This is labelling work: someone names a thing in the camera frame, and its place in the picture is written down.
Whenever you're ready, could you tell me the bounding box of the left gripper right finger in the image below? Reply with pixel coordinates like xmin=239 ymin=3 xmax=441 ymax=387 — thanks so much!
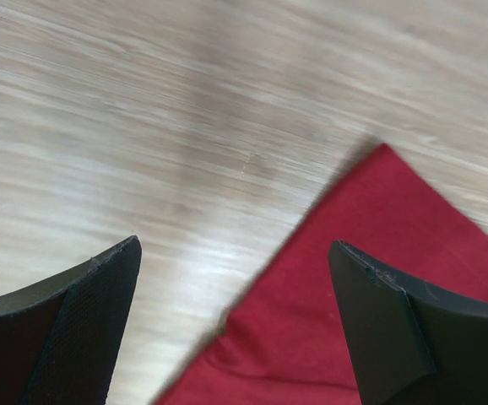
xmin=328 ymin=241 xmax=488 ymax=404

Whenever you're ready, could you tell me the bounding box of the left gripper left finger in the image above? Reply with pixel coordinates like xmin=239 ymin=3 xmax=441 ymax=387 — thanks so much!
xmin=0 ymin=236 xmax=142 ymax=404

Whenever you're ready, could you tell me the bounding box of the red t shirt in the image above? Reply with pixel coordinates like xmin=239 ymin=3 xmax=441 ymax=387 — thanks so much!
xmin=159 ymin=144 xmax=488 ymax=404

